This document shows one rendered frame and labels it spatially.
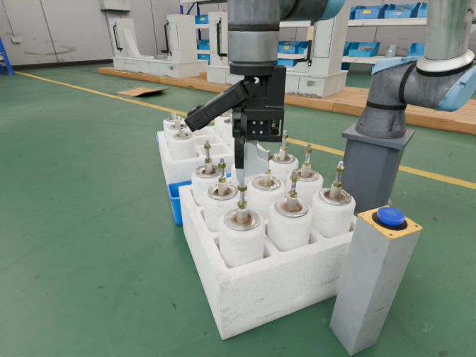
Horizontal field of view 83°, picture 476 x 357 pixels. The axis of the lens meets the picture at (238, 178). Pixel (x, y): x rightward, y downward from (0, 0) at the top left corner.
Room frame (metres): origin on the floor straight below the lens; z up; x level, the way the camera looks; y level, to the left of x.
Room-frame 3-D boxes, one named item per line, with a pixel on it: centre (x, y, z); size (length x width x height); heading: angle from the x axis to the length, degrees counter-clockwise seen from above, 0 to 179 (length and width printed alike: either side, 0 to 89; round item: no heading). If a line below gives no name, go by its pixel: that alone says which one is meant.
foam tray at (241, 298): (0.60, -0.07, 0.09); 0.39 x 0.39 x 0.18; 22
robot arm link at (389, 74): (0.87, -0.48, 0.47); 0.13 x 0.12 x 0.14; 31
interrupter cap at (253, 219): (0.45, -0.01, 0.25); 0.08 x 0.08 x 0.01
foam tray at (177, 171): (1.11, 0.14, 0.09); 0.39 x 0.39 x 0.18; 19
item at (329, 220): (0.54, -0.23, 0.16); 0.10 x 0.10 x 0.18
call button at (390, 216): (0.36, -0.25, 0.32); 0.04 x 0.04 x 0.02
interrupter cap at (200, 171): (0.67, 0.08, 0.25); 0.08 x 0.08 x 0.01
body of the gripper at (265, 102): (0.45, -0.03, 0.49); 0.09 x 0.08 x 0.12; 87
